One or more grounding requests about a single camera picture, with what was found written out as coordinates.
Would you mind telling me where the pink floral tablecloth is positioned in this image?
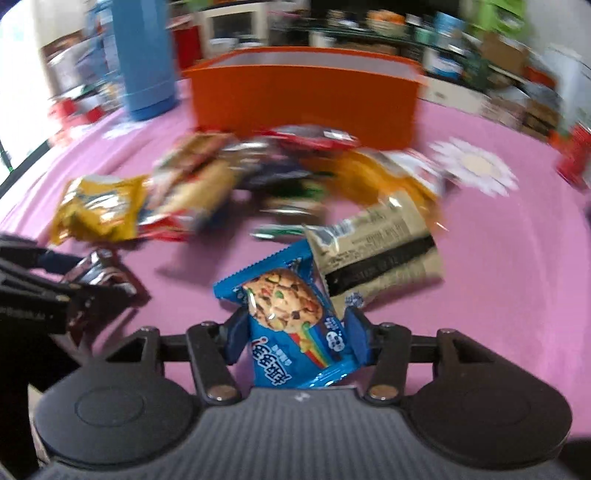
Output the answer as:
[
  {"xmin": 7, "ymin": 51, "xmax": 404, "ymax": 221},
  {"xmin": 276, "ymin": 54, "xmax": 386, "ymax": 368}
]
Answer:
[{"xmin": 1, "ymin": 83, "xmax": 590, "ymax": 437}]

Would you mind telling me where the red top snack packet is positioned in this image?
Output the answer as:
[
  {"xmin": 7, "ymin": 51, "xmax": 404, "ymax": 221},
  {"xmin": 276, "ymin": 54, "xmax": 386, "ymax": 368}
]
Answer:
[{"xmin": 259, "ymin": 124, "xmax": 361, "ymax": 152}]

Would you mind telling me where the green white biscuit packet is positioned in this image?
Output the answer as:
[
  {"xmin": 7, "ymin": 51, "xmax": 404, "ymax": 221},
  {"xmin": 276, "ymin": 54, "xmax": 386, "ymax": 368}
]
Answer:
[{"xmin": 250, "ymin": 179, "xmax": 329, "ymax": 242}]

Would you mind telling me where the brown orange snack packet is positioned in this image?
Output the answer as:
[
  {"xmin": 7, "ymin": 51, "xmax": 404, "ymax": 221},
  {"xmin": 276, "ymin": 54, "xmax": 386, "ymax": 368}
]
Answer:
[{"xmin": 137, "ymin": 132, "xmax": 238, "ymax": 241}]

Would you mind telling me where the orange yellow snack packet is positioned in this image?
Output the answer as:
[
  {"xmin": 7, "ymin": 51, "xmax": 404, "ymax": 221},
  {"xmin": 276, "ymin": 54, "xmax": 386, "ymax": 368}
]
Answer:
[{"xmin": 301, "ymin": 150, "xmax": 439, "ymax": 210}]

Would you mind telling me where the orange storage box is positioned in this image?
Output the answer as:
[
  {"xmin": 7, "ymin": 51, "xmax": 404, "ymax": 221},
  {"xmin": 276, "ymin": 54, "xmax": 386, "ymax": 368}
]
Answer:
[{"xmin": 182, "ymin": 47, "xmax": 425, "ymax": 150}]

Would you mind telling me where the dark navy snack packet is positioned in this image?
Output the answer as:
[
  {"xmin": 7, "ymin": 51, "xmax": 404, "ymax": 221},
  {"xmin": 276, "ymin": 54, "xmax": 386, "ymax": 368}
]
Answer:
[{"xmin": 224, "ymin": 137, "xmax": 312, "ymax": 191}]

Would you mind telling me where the red soda can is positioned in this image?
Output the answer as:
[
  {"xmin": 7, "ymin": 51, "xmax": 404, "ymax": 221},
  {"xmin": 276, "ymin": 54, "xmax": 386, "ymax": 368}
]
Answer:
[{"xmin": 556, "ymin": 122, "xmax": 590, "ymax": 190}]

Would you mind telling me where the dark shiny snack packet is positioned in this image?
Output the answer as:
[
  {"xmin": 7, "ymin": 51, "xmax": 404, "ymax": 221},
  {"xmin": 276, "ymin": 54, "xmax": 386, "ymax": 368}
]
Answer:
[{"xmin": 61, "ymin": 248, "xmax": 151, "ymax": 347}]

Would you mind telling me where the blue thermos jug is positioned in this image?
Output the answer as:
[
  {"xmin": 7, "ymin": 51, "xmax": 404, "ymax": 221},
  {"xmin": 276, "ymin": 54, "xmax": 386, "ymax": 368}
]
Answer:
[{"xmin": 111, "ymin": 0, "xmax": 177, "ymax": 121}]

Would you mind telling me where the blue chocolate chip cookie packet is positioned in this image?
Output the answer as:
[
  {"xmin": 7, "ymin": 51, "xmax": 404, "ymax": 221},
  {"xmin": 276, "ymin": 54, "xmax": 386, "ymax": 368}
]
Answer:
[{"xmin": 213, "ymin": 240, "xmax": 358, "ymax": 389}]

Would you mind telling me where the beige black snack packet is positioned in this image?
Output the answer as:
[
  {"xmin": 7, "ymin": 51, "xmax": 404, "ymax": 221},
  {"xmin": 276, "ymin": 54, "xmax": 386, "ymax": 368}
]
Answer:
[{"xmin": 304, "ymin": 190, "xmax": 443, "ymax": 318}]

